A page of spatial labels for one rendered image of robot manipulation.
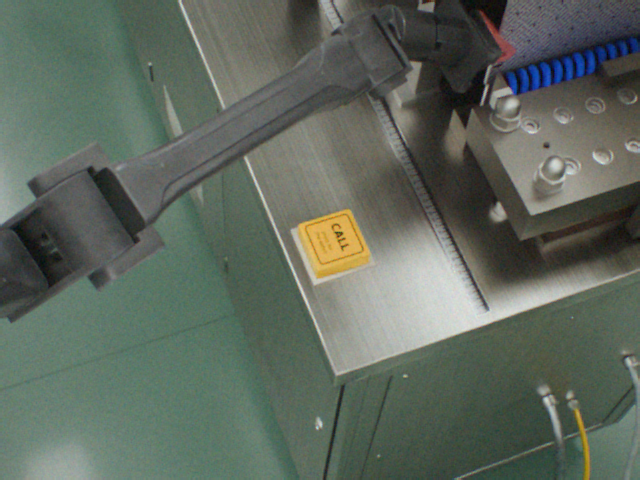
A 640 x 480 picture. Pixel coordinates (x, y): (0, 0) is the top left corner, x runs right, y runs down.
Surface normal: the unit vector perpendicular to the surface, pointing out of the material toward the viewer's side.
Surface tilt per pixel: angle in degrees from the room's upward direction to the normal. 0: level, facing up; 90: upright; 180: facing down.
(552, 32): 90
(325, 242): 0
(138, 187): 31
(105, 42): 0
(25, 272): 51
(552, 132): 0
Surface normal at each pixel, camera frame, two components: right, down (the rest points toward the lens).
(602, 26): 0.37, 0.82
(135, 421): 0.05, -0.48
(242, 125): 0.54, -0.26
